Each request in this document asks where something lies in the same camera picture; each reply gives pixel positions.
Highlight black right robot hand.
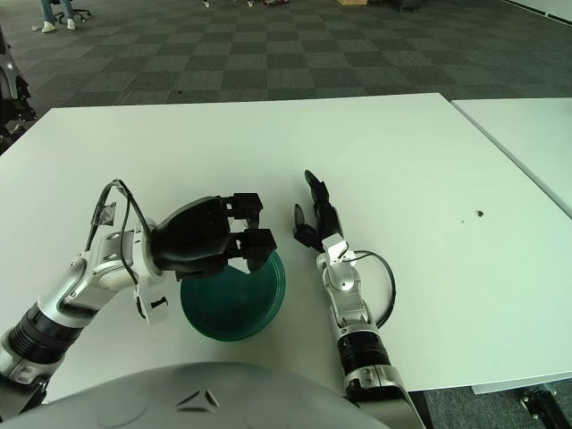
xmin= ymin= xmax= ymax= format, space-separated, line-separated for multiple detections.
xmin=292 ymin=169 xmax=346 ymax=254

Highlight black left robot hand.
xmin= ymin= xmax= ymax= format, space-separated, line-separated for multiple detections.
xmin=149 ymin=192 xmax=277 ymax=282

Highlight green plate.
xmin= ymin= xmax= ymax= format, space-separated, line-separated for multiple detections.
xmin=180 ymin=249 xmax=287 ymax=343

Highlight grey robot torso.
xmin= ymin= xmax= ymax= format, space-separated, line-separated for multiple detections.
xmin=24 ymin=362 xmax=372 ymax=429

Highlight white table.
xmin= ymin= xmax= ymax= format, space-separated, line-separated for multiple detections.
xmin=450 ymin=97 xmax=572 ymax=211

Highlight black swivel chair base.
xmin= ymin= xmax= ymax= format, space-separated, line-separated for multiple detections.
xmin=53 ymin=0 xmax=93 ymax=22

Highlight person legs white shoes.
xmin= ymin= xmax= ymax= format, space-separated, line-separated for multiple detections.
xmin=39 ymin=0 xmax=76 ymax=35

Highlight black table foot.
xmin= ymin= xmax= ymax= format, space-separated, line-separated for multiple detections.
xmin=520 ymin=387 xmax=559 ymax=421

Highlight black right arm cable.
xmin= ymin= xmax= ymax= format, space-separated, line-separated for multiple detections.
xmin=352 ymin=250 xmax=397 ymax=327

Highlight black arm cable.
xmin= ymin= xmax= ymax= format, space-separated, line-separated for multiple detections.
xmin=87 ymin=179 xmax=156 ymax=287
xmin=352 ymin=250 xmax=397 ymax=327

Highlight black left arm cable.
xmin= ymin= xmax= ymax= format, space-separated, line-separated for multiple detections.
xmin=87 ymin=179 xmax=156 ymax=287

